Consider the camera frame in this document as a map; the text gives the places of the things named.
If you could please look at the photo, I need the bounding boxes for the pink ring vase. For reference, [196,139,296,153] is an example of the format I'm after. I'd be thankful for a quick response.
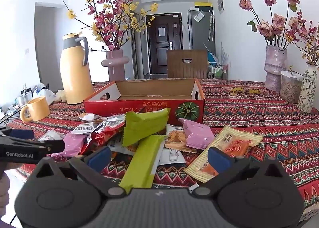
[101,49,130,81]

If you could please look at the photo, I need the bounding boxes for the crumpled beige paper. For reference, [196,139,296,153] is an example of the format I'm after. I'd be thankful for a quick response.
[55,89,67,102]

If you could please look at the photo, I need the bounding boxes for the yellow thermos jug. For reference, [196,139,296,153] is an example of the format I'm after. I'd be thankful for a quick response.
[59,32,95,105]

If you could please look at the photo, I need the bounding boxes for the small silver snack packet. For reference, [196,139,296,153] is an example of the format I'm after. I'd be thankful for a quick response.
[77,113,102,123]

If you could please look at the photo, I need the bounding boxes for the hanging white umbrella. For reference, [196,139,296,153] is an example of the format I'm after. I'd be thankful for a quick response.
[209,10,216,42]

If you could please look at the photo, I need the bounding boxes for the person's left hand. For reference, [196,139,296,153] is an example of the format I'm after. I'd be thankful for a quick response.
[0,177,11,218]

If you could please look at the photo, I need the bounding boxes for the white black print packet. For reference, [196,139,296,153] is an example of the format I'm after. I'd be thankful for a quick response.
[72,121,100,135]

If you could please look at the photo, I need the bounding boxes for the dried pink roses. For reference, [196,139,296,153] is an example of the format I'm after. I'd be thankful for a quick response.
[236,0,301,47]

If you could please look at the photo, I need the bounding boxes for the red silver snack packet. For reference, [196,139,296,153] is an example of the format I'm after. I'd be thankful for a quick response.
[85,115,125,154]

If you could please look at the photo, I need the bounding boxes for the red cardboard box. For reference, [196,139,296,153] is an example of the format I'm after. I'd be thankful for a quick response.
[83,79,205,125]

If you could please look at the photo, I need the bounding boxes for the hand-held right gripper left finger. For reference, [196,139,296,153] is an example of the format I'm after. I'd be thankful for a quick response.
[30,146,127,199]

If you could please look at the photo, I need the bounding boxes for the pink yellow flowering branches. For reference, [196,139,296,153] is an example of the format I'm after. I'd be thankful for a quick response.
[60,0,159,52]

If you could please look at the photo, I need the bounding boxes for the green snack packet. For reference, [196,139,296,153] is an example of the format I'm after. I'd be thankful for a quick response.
[123,108,171,147]
[119,134,170,194]

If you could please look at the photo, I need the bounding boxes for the pink snack packet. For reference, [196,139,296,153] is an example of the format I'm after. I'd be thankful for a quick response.
[50,133,88,157]
[178,118,215,150]

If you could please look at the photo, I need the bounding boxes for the fallen yellow flowers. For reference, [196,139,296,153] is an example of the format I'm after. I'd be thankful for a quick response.
[229,87,263,96]

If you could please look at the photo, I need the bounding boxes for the white floral vase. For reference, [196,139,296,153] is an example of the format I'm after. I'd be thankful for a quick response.
[297,63,319,114]

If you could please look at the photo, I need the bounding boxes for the dark brown door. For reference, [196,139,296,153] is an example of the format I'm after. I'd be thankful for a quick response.
[146,14,182,75]

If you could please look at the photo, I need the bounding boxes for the red patterned tablecloth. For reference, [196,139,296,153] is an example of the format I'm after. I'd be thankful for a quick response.
[5,79,319,216]

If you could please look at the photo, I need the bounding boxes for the yellow mug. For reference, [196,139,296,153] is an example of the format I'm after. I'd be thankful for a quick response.
[20,96,50,122]

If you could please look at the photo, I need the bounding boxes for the clear plastic food container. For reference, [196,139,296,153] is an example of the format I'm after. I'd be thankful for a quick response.
[280,70,305,104]

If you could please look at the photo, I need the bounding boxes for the clear glass cup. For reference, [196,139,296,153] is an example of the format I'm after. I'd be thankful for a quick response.
[16,91,33,108]

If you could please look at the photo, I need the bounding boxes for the red yellow flower sprigs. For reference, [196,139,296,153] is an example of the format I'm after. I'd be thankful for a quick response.
[284,11,319,66]

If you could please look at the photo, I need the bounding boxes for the white plastic bag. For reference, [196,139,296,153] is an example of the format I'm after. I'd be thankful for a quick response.
[32,83,58,106]

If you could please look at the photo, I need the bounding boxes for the yellow orange snack packet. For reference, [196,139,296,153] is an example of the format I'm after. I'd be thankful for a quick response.
[184,125,264,184]

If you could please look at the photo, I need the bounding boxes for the pink textured vase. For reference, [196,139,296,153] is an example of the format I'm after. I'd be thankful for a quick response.
[264,45,288,92]

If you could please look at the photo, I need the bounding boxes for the white cracker print packet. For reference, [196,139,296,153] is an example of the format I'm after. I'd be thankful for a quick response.
[164,124,193,152]

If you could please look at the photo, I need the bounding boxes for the small storage rack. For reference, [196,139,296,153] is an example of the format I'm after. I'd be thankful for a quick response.
[208,62,229,80]

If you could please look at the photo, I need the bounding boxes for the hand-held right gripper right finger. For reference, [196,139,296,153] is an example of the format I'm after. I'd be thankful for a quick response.
[190,147,290,198]

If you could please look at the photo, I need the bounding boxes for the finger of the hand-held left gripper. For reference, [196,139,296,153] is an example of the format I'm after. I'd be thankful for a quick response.
[0,128,35,142]
[0,138,66,164]

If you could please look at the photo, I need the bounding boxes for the wooden chair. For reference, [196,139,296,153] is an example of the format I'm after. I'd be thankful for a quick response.
[166,49,209,79]

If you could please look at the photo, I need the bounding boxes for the grey refrigerator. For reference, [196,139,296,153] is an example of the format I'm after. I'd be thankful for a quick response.
[187,8,216,51]

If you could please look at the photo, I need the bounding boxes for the yellow black box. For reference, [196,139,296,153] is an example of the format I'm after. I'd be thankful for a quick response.
[195,1,213,11]

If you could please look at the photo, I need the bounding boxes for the white snack packet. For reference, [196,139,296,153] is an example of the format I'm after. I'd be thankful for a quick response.
[159,146,187,165]

